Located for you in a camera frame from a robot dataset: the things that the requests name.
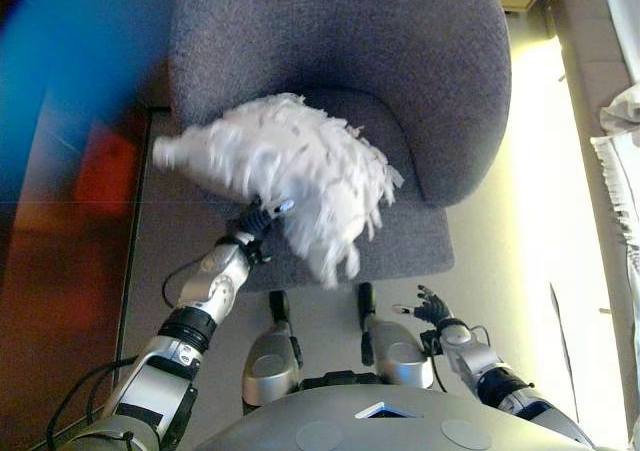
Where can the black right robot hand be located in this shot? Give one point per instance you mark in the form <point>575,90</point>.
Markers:
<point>435,311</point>

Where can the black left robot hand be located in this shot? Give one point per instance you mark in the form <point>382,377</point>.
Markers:
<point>257,221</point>

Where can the white fringed cushion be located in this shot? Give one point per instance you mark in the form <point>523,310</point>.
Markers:
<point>300,171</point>

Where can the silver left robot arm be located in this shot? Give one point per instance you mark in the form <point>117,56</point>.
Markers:
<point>210,291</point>

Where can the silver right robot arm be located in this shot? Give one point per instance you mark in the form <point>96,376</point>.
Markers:
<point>480,361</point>

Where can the grey robot torso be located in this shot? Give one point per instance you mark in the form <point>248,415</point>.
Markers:
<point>400,421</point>

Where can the brown wooden cabinet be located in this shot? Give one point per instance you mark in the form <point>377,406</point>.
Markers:
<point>60,271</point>

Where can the grey upholstered armchair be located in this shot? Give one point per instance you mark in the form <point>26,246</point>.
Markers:
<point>350,31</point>

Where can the white fringed bed throw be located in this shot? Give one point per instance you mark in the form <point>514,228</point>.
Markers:
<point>625,196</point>

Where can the white bed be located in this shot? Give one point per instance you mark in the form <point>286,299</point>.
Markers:
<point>620,46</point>

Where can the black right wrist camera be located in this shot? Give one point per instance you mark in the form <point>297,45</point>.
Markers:
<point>431,341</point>

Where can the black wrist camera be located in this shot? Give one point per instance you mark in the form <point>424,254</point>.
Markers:
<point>260,257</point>
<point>431,341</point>

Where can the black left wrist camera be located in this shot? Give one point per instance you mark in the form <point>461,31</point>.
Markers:
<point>260,257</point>

